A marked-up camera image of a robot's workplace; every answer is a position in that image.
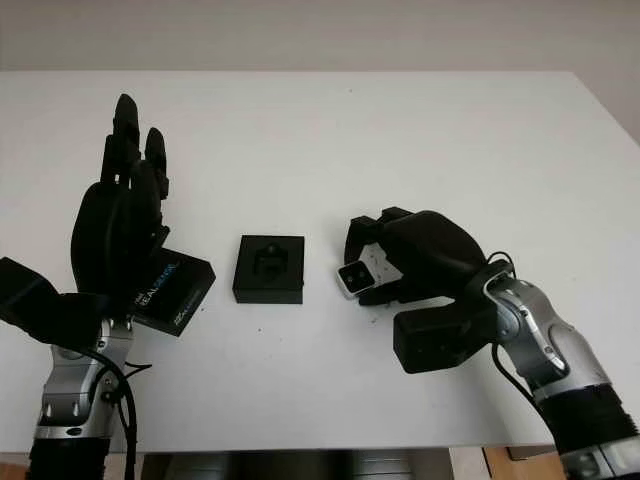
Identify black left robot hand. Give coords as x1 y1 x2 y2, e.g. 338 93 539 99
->
69 93 172 312

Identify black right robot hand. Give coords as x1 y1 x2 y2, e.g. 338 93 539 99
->
344 206 489 309

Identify black RealSense box lid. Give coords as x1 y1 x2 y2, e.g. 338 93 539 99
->
128 247 217 337

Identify small silver depth camera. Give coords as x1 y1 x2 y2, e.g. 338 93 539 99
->
335 243 403 301

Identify black box base with foam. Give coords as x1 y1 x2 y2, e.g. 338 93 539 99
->
231 233 306 305

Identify dark grey robot torso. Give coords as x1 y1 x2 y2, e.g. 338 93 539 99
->
159 449 451 480

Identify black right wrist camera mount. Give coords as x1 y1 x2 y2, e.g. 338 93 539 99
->
392 298 497 375

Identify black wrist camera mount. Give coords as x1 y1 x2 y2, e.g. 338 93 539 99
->
0 256 110 351
392 298 497 375

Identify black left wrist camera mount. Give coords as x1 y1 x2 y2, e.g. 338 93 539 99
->
0 256 110 351

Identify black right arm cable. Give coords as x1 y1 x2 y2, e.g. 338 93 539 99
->
482 251 556 436

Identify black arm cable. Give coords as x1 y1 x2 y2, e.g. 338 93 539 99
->
102 349 154 480
482 251 556 436

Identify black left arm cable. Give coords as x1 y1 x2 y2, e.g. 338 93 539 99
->
102 349 154 480

